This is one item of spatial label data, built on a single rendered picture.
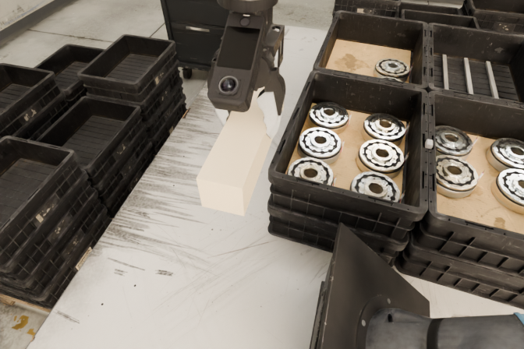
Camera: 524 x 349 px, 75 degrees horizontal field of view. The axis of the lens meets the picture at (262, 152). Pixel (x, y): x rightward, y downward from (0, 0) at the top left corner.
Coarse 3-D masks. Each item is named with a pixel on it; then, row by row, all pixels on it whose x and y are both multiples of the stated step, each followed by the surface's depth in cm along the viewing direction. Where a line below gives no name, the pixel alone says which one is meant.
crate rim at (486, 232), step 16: (432, 96) 84; (448, 96) 84; (464, 96) 84; (432, 128) 76; (432, 160) 69; (432, 176) 66; (432, 192) 63; (432, 208) 61; (432, 224) 61; (448, 224) 59; (464, 224) 58; (480, 224) 58; (496, 240) 58; (512, 240) 57
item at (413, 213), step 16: (352, 80) 89; (368, 80) 89; (304, 96) 84; (288, 128) 76; (272, 160) 69; (272, 176) 66; (288, 176) 66; (320, 192) 65; (336, 192) 63; (352, 192) 63; (368, 208) 63; (384, 208) 62; (400, 208) 61; (416, 208) 61
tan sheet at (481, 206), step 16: (480, 144) 86; (480, 160) 82; (496, 176) 79; (480, 192) 76; (448, 208) 73; (464, 208) 73; (480, 208) 73; (496, 208) 73; (496, 224) 70; (512, 224) 70
